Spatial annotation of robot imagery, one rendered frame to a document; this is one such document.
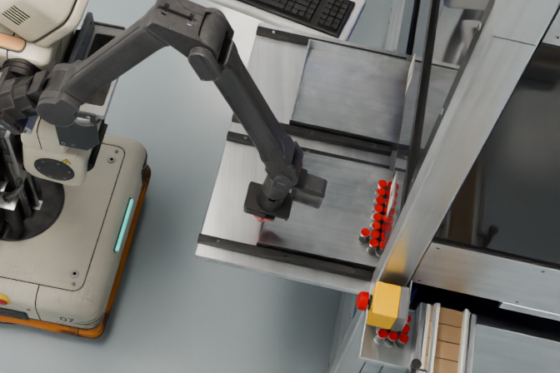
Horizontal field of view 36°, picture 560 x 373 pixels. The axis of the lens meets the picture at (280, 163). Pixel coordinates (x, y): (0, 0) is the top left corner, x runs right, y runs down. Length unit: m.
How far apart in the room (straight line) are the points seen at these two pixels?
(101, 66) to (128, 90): 1.68
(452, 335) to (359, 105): 0.64
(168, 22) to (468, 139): 0.52
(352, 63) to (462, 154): 0.92
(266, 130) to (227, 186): 0.44
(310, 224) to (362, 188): 0.16
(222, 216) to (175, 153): 1.14
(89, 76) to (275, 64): 0.73
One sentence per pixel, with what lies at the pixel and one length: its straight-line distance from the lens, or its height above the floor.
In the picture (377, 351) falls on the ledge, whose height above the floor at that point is 0.88.
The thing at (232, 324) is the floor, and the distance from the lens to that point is 2.85.
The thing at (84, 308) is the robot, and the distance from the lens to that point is 2.60.
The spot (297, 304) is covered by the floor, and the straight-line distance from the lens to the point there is 2.89.
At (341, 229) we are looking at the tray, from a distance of 2.02.
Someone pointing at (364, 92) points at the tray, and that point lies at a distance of 2.24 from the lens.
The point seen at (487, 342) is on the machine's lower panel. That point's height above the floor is 0.78.
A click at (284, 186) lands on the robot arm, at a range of 1.76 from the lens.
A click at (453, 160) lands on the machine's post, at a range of 1.43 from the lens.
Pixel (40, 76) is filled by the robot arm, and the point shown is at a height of 1.26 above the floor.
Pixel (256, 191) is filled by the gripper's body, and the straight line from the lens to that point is 1.90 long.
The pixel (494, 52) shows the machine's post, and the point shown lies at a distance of 1.21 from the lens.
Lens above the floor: 2.67
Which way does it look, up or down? 59 degrees down
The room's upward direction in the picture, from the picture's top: 10 degrees clockwise
